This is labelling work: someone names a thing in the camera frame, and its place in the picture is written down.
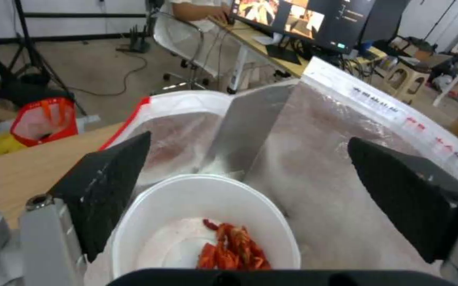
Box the black wifi router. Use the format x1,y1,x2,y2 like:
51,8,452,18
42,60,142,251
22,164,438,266
116,25,152,54

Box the silver insulated takeout bag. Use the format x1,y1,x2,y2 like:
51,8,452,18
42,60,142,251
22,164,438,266
83,56,458,286

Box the white office chair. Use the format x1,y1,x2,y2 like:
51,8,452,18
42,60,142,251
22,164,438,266
152,12,214,90

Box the black floor cable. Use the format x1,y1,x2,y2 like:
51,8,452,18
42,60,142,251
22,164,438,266
66,50,149,97

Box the beige plastic stool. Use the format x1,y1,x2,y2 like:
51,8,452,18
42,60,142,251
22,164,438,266
384,63,432,105

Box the wooden desk with white legs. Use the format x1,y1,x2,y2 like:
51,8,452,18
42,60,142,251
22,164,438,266
208,16,389,93

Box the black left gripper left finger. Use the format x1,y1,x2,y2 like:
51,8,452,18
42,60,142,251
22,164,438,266
0,131,152,286

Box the person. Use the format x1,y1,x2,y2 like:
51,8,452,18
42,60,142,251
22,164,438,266
161,0,236,33

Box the red mesh bag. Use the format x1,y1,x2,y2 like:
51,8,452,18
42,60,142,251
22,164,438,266
10,97,80,148

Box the red crayfish shell scraps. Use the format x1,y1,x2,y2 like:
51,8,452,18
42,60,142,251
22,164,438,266
196,219,272,271

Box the white round plastic bowl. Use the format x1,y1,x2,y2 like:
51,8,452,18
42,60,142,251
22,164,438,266
111,174,302,281

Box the black tripod stand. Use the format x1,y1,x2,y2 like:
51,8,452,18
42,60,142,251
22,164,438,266
0,0,89,115

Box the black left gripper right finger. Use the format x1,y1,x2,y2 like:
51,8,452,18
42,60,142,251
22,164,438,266
347,137,458,286

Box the black computer monitor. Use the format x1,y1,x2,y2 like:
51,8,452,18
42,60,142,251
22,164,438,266
228,0,377,54

